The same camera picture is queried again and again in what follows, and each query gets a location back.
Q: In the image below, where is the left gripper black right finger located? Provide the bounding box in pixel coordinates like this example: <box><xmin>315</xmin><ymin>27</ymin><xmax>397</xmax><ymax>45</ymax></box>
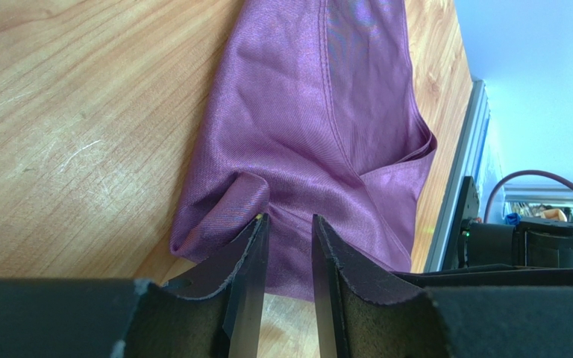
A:
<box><xmin>312</xmin><ymin>216</ymin><xmax>573</xmax><ymax>357</ymax></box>

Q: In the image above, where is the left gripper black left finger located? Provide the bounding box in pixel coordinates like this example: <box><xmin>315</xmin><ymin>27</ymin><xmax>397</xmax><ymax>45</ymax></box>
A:
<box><xmin>0</xmin><ymin>214</ymin><xmax>269</xmax><ymax>357</ymax></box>

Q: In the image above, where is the purple cloth napkin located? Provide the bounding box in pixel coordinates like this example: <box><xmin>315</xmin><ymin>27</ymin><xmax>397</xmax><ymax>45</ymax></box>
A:
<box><xmin>169</xmin><ymin>1</ymin><xmax>437</xmax><ymax>300</ymax></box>

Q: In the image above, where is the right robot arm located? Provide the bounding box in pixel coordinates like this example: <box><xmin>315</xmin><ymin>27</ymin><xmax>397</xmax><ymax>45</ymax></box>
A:
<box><xmin>437</xmin><ymin>176</ymin><xmax>573</xmax><ymax>271</ymax></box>

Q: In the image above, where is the aluminium frame rail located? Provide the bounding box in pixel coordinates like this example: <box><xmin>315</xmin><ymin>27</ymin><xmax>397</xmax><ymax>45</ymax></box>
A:
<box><xmin>424</xmin><ymin>78</ymin><xmax>490</xmax><ymax>272</ymax></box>

